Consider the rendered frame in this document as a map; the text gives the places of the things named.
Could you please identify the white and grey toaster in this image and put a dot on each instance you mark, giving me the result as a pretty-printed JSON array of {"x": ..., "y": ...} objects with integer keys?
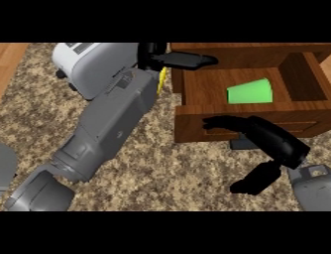
[{"x": 91, "y": 63}]

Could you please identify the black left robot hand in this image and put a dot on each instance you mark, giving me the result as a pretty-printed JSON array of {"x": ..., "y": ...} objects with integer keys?
[{"x": 183, "y": 60}]

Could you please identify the brown wooden drawer box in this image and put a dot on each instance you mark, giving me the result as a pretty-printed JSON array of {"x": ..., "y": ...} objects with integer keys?
[{"x": 206, "y": 87}]

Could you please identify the brown wooden cabinet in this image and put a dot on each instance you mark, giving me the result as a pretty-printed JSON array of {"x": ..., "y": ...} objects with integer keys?
[{"x": 251, "y": 49}]

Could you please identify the brown wooden drawer front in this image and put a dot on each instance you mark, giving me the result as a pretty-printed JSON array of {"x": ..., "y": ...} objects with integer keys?
[{"x": 192, "y": 124}]

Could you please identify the green cup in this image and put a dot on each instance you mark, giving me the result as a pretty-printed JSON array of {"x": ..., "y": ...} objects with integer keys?
[{"x": 251, "y": 92}]

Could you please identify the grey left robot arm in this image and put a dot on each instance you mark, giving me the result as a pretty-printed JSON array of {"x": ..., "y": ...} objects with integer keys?
[{"x": 109, "y": 119}]

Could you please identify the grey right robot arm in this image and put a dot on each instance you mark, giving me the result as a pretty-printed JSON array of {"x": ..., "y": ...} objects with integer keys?
[{"x": 322, "y": 193}]

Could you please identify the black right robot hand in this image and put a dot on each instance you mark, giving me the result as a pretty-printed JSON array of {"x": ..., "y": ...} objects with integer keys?
[{"x": 274, "y": 140}]

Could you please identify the yellow thin object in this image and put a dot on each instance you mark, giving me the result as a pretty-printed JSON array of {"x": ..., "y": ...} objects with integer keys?
[{"x": 161, "y": 79}]

